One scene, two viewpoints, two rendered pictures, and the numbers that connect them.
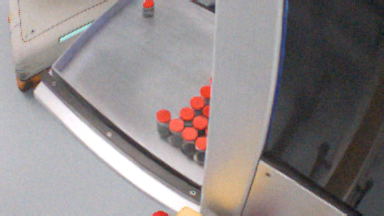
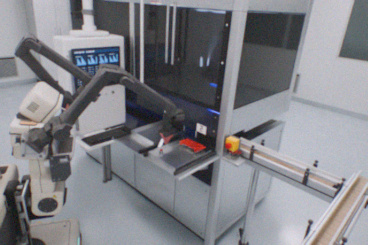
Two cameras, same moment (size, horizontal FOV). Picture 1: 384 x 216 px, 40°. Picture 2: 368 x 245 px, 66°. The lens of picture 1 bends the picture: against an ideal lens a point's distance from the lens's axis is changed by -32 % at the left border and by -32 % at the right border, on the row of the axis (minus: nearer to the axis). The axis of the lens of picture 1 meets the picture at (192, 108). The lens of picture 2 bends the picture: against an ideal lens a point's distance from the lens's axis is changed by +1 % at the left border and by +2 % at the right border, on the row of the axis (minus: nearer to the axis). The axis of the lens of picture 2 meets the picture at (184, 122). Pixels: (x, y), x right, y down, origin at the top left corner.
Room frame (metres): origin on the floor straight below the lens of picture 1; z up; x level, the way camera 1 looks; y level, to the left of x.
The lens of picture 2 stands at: (0.44, 1.67, 1.82)
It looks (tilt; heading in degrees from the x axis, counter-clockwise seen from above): 23 degrees down; 277
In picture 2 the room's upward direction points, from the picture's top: 4 degrees clockwise
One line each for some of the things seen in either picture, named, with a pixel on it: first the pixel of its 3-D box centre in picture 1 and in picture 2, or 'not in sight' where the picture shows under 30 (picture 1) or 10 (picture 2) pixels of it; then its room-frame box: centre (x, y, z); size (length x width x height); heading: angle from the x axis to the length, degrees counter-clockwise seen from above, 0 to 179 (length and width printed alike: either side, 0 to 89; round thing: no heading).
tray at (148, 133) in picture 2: not in sight; (158, 131); (0.85, -0.25, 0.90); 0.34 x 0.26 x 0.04; 55
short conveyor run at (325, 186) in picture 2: not in sight; (281, 163); (-0.01, 0.05, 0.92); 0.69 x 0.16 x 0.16; 145
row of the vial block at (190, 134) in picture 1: (224, 103); (191, 147); (0.58, -0.04, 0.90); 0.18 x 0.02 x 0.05; 144
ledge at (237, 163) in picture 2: not in sight; (235, 158); (0.27, -0.03, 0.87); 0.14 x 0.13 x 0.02; 55
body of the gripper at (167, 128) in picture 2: not in sight; (167, 126); (0.71, 0.17, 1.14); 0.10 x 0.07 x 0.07; 62
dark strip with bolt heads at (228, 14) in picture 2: not in sight; (219, 79); (0.43, -0.07, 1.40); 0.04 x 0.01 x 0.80; 145
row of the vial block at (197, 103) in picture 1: (211, 95); (188, 148); (0.59, -0.03, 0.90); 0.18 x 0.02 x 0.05; 144
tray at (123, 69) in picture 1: (163, 66); (179, 153); (0.64, 0.04, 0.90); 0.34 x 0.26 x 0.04; 54
